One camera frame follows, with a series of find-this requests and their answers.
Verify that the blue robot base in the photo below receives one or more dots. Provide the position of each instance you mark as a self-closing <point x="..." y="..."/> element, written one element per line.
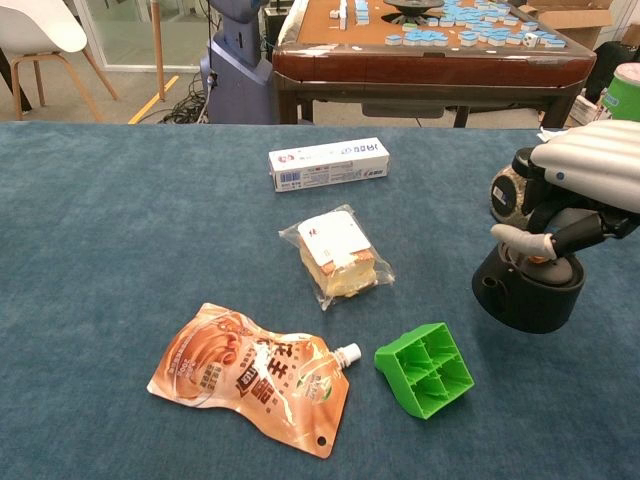
<point x="235" y="85"/>

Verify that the black round container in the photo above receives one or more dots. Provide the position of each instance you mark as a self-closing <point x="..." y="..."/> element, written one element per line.
<point x="530" y="305"/>

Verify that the green plastic grid block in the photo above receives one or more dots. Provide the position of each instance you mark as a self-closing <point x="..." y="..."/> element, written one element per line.
<point x="425" y="375"/>

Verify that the brown cardboard box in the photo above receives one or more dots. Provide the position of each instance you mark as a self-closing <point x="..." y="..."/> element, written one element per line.
<point x="575" y="17"/>

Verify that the wooden pole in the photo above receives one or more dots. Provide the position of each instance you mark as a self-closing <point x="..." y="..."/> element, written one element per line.
<point x="157" y="50"/>

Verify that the white face mahjong tile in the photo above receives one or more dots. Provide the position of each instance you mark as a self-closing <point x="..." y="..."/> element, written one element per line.
<point x="532" y="40"/>

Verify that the green chips can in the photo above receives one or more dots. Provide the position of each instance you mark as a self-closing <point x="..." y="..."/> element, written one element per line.
<point x="625" y="100"/>

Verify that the glass jar black lid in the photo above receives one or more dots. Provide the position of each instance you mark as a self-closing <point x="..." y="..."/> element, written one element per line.
<point x="505" y="195"/>

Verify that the orange spouted drink pouch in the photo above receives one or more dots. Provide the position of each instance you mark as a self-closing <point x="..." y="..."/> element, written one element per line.
<point x="250" y="385"/>

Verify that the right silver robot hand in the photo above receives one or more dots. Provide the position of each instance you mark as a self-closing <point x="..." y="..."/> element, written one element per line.
<point x="595" y="165"/>

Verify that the black bag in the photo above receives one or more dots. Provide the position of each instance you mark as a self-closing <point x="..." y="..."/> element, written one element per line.
<point x="607" y="65"/>

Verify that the brown mahjong table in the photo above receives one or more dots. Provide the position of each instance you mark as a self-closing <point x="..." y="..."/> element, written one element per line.
<point x="425" y="70"/>

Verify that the blue table cloth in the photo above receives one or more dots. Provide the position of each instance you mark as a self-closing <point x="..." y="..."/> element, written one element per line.
<point x="100" y="250"/>

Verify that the white toothpaste box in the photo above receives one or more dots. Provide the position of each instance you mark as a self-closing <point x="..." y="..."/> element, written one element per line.
<point x="325" y="165"/>

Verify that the blue mahjong tile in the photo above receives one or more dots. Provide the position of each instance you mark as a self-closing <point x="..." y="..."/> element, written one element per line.
<point x="392" y="40"/>

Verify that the stack of papers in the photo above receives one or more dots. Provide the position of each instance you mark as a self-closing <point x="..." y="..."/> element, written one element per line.
<point x="585" y="112"/>

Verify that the wrapped sandwich cake package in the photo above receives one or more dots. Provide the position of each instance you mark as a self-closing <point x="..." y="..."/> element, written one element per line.
<point x="335" y="250"/>

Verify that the white chair wooden legs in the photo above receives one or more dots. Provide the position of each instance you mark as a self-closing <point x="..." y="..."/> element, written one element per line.
<point x="35" y="25"/>

